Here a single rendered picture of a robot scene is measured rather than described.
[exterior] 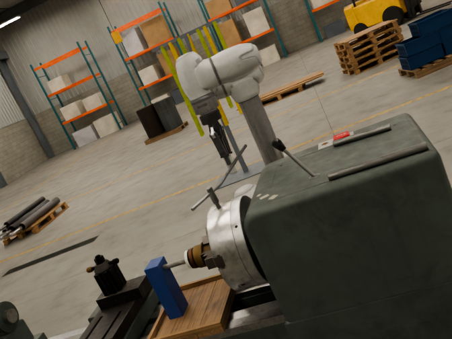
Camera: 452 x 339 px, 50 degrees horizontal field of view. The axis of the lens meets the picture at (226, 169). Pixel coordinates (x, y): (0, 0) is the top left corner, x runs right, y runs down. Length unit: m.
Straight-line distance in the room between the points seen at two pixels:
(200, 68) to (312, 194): 0.58
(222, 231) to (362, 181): 0.49
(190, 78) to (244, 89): 0.58
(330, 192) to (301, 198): 0.08
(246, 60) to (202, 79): 0.16
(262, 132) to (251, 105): 0.13
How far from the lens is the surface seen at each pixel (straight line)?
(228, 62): 1.68
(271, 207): 1.45
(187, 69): 1.68
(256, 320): 1.72
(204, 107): 1.69
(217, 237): 1.62
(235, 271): 1.63
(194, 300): 1.99
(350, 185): 1.41
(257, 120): 2.26
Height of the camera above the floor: 1.73
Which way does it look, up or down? 13 degrees down
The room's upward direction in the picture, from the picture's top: 24 degrees counter-clockwise
